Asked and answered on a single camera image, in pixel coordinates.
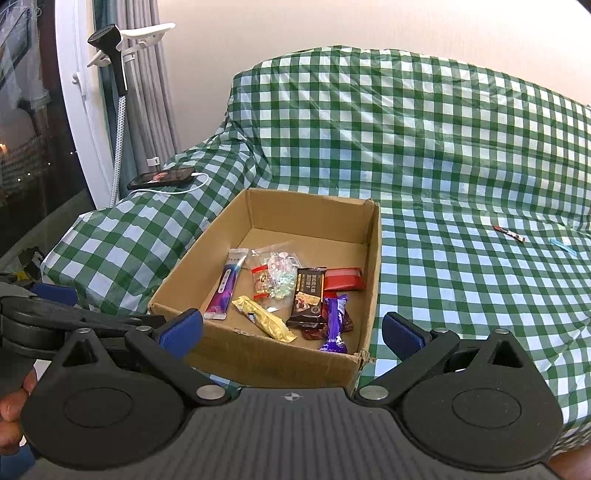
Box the black biscuit packet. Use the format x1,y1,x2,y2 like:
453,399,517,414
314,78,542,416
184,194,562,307
287,267,327,328

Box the red black Nescafe stick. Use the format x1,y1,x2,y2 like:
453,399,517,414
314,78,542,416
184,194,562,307
493,225,526,243

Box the dark items on floor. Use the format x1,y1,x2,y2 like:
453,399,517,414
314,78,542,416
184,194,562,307
16,246,44,281

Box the green checkered sofa cover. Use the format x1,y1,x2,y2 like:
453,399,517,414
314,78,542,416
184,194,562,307
41,46,590,452

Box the purple white stick packet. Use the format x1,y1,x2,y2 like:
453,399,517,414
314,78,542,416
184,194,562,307
204,248,249,321

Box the clear bag of candies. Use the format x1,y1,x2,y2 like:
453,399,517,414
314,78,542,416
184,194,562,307
246,242,301,313

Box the black smartphone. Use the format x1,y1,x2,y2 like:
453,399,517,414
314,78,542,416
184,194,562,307
127,168,194,191

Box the white window door frame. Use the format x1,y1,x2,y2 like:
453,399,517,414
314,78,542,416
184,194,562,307
55,0,113,209

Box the red snack packet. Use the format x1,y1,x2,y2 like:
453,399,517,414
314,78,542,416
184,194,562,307
324,267,366,292

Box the grey curtain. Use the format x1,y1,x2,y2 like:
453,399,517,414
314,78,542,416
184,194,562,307
115,0,181,167

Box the person's left hand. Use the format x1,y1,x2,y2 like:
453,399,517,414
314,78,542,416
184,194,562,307
0,368,37,456

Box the red yellow snack bar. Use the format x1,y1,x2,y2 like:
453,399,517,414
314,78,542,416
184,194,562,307
250,265,270,299

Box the light blue thin stick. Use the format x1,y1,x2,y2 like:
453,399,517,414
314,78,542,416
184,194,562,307
550,238,578,258

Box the purple chocolate bar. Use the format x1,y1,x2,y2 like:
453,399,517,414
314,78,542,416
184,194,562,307
320,294,348,354

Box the open cardboard box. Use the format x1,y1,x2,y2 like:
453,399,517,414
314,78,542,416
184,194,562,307
148,189,382,389

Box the dark red chocolate packet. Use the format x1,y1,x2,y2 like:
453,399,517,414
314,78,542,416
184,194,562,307
301,304,353,340

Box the yellow gold snack bar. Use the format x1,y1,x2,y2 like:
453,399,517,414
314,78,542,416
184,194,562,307
232,295,297,344

